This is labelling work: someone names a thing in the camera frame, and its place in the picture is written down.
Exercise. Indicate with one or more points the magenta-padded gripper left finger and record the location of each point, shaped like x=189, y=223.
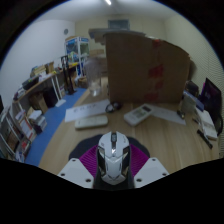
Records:
x=75, y=173

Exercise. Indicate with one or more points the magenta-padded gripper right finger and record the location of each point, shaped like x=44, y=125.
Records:
x=151, y=171

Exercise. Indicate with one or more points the white and black computer mouse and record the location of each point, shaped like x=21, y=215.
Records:
x=113, y=160

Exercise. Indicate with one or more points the dark round mouse pad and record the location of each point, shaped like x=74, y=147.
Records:
x=85, y=146

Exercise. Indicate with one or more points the slim white remote control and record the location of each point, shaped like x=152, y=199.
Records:
x=91, y=122

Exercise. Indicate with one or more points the white remote with display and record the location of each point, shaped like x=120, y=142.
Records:
x=139, y=114

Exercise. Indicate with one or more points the plain white paper sheet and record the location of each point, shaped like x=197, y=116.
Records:
x=170, y=116

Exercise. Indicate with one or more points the shelf unit with books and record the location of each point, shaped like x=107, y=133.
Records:
x=16, y=133

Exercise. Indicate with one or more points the white book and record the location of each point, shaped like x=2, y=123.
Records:
x=208, y=125

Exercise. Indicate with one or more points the clear plastic container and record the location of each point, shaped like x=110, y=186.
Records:
x=188, y=103

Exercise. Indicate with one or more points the black monitor screen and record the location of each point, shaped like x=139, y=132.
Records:
x=211, y=98

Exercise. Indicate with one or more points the white cluttered desk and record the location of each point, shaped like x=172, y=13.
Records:
x=38, y=85

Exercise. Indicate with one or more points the black stand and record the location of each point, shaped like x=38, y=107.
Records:
x=68, y=76

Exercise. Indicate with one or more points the clear plastic bottle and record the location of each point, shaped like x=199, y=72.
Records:
x=95, y=76

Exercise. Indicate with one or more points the large brown cardboard box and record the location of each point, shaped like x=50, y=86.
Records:
x=140, y=70

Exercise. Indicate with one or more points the glass display cabinet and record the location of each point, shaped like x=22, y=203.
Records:
x=77, y=53

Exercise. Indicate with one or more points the ceiling light tube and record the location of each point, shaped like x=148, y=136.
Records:
x=108, y=2

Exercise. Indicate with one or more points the grey wall vent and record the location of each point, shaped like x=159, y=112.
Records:
x=118, y=24

